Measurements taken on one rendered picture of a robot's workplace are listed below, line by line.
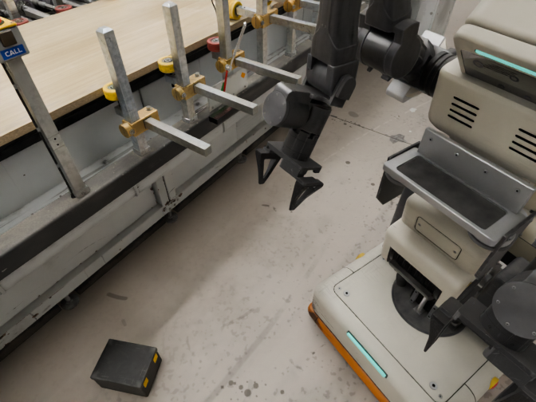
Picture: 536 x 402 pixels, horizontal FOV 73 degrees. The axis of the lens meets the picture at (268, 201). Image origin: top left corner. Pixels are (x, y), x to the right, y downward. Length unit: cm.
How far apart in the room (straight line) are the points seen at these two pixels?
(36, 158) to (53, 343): 83
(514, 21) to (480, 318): 41
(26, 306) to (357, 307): 132
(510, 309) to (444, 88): 45
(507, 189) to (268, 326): 118
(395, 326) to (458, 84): 93
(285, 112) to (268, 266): 131
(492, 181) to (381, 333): 80
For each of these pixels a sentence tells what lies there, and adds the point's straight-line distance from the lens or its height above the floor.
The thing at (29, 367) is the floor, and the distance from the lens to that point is 188.
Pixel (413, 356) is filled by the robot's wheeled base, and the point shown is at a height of 28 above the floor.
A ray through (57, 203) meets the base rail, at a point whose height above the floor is 70.
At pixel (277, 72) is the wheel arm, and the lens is 149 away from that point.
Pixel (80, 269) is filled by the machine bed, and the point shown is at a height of 17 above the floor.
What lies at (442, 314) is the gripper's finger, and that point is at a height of 106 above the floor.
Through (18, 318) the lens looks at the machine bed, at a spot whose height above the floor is 17.
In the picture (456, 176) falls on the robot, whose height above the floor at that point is 104.
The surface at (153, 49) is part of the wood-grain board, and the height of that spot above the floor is 90.
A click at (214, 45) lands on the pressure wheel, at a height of 90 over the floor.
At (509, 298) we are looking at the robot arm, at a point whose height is 119.
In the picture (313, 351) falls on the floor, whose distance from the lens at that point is 164.
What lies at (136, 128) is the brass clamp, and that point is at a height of 82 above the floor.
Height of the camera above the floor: 152
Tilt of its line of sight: 46 degrees down
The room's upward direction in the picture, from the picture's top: straight up
